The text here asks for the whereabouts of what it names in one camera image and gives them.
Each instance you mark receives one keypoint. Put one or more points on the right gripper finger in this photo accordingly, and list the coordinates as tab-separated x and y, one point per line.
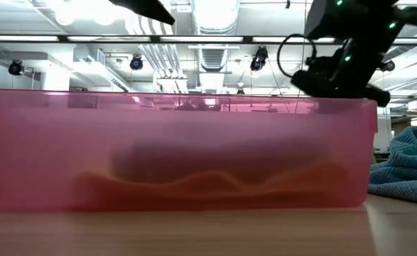
313	83
371	94

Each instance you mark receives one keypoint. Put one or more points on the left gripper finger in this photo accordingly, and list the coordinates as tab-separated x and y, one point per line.
147	9

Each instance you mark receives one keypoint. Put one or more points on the blue microfiber towel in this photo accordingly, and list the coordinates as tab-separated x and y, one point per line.
407	170

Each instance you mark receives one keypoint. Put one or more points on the grey microfiber towel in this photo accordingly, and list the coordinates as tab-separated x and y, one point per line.
211	160

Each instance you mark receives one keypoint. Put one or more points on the yellow microfiber towel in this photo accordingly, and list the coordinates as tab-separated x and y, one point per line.
208	193

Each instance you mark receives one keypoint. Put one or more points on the pink translucent plastic bin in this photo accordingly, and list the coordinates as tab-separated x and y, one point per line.
52	142

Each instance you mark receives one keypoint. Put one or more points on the black ceiling spotlight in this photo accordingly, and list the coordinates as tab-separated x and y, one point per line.
388	65
15	67
136	63
259	58

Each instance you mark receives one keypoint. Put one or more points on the white ceiling vent grille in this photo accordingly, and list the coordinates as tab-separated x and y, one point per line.
212	58

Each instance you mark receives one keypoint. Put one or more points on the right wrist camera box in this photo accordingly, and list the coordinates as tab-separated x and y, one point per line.
320	17

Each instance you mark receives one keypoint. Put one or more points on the white round ventilation duct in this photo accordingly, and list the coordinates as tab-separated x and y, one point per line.
215	16

